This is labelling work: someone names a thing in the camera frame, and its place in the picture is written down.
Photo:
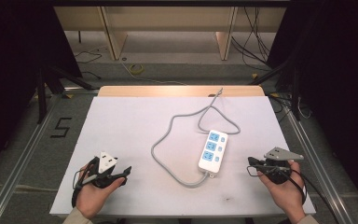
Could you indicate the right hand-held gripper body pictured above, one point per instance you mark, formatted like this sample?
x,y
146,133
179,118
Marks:
x,y
280,165

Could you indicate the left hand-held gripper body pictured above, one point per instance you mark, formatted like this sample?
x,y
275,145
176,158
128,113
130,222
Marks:
x,y
103,169

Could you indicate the person's left hand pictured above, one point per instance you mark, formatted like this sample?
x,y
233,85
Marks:
x,y
94,196

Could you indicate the person's right hand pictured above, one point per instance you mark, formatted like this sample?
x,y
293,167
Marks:
x,y
287,196

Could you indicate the white table mat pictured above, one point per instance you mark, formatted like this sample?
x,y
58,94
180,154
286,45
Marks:
x,y
130,130

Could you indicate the white power strip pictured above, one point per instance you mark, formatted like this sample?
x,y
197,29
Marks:
x,y
213,151

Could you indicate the black metal stand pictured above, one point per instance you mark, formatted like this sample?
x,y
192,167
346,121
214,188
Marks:
x,y
42,93
295,93

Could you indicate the wooden table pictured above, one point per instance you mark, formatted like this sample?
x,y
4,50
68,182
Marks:
x,y
167,91

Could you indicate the yellow tape roll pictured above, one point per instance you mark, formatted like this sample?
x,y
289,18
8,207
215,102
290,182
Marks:
x,y
136,69

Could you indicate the dark curtain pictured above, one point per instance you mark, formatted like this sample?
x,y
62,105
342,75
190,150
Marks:
x,y
338,77
12,62

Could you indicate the wooden desk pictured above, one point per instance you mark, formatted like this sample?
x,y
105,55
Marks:
x,y
174,18

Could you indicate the metal floor rail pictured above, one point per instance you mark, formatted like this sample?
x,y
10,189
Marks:
x,y
21,155
320,161

